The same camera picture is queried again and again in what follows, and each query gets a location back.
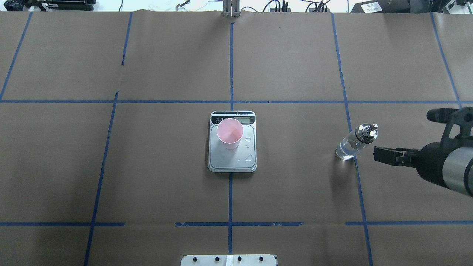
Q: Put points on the aluminium frame post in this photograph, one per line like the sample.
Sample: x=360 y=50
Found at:
x=231 y=8

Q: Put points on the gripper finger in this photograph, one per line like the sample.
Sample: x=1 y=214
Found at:
x=395 y=157

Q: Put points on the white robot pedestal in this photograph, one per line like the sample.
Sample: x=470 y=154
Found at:
x=230 y=260

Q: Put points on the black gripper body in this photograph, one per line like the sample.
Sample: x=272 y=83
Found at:
x=431 y=161

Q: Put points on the silver kitchen scale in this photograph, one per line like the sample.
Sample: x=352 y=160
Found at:
x=241 y=159

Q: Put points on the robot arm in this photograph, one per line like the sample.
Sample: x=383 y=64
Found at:
x=451 y=169

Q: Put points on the pink cup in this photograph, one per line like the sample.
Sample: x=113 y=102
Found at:
x=230 y=132

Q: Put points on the clear glass sauce bottle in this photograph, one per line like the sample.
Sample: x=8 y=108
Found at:
x=359 y=138

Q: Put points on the black box white label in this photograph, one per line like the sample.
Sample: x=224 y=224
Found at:
x=382 y=6

